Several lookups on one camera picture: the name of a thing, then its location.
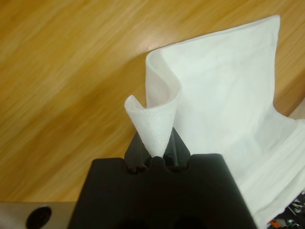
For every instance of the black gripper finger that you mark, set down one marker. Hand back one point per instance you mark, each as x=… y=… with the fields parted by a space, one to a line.
x=177 y=152
x=137 y=155

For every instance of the white t-shirt with black logo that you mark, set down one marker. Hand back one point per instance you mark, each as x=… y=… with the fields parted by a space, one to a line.
x=226 y=95

